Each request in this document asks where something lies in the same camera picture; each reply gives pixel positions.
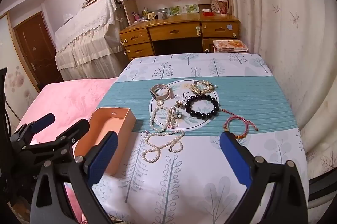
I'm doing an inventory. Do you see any pink plush blanket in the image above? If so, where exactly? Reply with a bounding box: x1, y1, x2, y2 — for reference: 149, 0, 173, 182
14, 77, 119, 224

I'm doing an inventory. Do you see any cream lace furniture cover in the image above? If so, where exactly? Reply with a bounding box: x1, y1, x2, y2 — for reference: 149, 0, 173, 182
54, 0, 125, 80

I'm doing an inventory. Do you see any black bead bracelet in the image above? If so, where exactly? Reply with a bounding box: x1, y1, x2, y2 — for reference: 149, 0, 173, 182
184, 94, 220, 120

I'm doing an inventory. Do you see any brown wooden door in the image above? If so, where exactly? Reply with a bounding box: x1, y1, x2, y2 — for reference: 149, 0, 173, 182
13, 11, 64, 88

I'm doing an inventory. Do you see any stack of picture books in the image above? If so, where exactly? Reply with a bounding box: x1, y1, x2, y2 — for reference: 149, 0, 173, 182
213, 40, 249, 53

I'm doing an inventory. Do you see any pearl necklace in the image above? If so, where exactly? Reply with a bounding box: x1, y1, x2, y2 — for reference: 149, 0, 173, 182
141, 129, 185, 162

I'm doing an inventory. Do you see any cream leaf print curtain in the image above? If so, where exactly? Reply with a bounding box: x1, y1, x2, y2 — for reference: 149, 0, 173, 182
226, 0, 337, 182

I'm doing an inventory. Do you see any blue flower brooch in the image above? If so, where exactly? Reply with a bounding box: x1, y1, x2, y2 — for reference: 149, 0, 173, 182
172, 100, 186, 120

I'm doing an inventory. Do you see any wooden desk with drawers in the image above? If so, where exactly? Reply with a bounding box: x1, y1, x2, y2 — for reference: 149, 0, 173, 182
119, 13, 241, 61

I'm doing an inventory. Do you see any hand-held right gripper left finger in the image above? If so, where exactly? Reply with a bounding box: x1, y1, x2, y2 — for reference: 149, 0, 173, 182
29, 131, 119, 224

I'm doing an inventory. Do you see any gold leaf hair comb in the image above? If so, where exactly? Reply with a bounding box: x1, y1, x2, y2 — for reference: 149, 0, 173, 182
190, 83, 204, 95

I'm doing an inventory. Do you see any small gold chain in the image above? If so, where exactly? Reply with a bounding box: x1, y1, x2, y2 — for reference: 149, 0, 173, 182
168, 107, 179, 128

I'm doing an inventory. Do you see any pearl bracelet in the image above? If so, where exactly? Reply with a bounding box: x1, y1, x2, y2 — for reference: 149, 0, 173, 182
150, 105, 171, 132

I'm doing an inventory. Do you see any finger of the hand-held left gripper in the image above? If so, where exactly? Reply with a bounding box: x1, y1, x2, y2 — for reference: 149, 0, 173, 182
25, 119, 90, 164
11, 113, 56, 151

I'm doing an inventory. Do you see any pink string bracelet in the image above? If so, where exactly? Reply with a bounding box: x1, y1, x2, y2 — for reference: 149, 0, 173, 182
220, 108, 260, 140

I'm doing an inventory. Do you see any beige strap wrist watch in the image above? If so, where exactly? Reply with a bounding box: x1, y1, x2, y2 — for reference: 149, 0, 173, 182
150, 84, 175, 102

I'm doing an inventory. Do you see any tree print tablecloth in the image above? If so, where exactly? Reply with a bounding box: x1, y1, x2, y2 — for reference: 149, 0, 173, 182
92, 52, 308, 224

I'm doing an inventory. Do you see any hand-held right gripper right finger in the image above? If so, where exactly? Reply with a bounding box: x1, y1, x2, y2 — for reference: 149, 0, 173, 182
219, 131, 309, 224

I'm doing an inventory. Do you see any gold leaf hairpin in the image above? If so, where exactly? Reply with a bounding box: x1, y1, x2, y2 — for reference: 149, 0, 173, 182
193, 80, 218, 94

